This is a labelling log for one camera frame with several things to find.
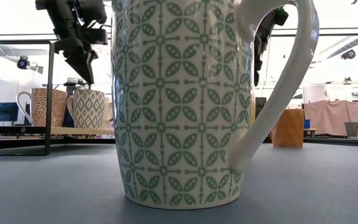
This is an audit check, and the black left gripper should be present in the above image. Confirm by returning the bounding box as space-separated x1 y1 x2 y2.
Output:
47 18 109 85

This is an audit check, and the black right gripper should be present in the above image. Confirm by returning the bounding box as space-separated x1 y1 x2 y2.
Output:
253 14 276 87

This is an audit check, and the grey diamond pattern mug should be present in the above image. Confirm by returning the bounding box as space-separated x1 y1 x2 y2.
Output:
66 89 106 130

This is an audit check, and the yellow mug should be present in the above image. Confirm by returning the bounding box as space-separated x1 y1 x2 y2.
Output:
249 99 257 126

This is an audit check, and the coral floral pattern mug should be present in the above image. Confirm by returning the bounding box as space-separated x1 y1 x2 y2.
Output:
16 88 68 128

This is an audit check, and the orange faceted mug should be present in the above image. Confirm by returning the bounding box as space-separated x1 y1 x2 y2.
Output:
270 108 306 148

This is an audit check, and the green leaf pattern mug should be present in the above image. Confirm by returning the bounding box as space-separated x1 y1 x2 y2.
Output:
112 0 320 210

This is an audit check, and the white column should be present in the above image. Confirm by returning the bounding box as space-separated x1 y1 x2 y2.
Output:
302 84 331 104

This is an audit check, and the pink cloth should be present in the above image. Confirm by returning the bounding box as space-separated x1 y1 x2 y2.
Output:
303 100 358 137

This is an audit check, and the blue computer screen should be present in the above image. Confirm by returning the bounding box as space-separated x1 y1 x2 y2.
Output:
0 101 21 123

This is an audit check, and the grey office chair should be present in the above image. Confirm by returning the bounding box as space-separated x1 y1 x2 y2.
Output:
344 121 358 139

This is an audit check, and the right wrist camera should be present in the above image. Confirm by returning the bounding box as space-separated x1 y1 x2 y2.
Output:
272 7 289 28

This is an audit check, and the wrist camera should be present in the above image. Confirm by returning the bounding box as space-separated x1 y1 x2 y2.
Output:
272 7 289 28
78 0 108 25

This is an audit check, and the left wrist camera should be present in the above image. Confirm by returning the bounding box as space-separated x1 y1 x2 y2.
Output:
78 0 108 25

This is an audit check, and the black ceiling dome camera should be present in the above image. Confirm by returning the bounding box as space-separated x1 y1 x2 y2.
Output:
340 49 357 60
16 55 30 70

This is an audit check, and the wooden shelf black frame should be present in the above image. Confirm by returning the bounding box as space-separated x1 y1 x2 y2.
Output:
0 39 115 156

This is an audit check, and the black rig frame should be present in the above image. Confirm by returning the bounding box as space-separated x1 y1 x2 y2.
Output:
0 27 358 147

